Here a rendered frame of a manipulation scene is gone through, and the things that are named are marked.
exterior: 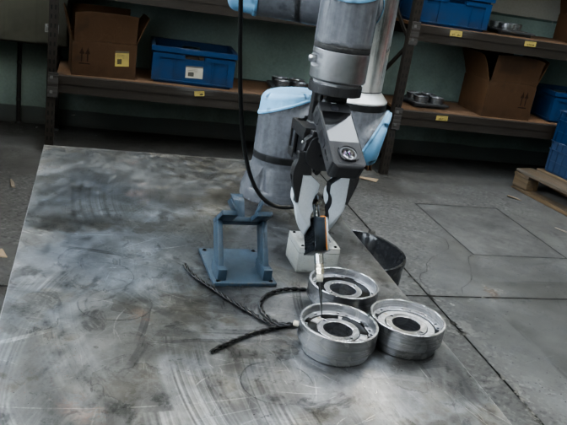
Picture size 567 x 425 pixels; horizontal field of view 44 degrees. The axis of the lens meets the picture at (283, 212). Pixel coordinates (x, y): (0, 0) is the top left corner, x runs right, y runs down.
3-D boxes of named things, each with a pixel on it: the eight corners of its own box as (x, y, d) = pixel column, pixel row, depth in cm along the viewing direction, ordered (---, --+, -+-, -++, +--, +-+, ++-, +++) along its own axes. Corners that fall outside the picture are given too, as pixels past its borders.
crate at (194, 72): (227, 79, 472) (231, 45, 465) (234, 91, 438) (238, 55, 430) (148, 70, 461) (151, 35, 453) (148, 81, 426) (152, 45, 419)
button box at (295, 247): (336, 273, 117) (341, 246, 116) (295, 272, 115) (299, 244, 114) (322, 253, 124) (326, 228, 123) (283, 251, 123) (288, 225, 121)
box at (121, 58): (148, 82, 423) (153, 18, 411) (62, 74, 406) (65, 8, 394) (138, 69, 459) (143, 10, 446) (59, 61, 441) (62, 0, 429)
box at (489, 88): (538, 122, 495) (556, 61, 481) (472, 115, 481) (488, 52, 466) (506, 108, 534) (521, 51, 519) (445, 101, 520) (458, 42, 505)
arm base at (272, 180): (233, 181, 155) (239, 137, 152) (299, 185, 159) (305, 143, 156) (246, 206, 142) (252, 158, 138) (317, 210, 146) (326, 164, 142)
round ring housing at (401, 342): (441, 335, 102) (448, 309, 101) (436, 371, 93) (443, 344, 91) (371, 316, 105) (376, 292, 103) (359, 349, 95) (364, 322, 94)
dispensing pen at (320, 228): (317, 313, 93) (310, 190, 97) (306, 316, 97) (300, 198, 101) (332, 313, 94) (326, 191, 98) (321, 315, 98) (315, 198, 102)
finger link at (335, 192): (329, 221, 105) (335, 162, 101) (343, 237, 100) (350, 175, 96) (310, 222, 104) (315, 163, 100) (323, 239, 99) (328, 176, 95)
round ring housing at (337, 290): (315, 283, 112) (320, 260, 111) (380, 302, 110) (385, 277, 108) (296, 310, 103) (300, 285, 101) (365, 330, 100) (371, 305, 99)
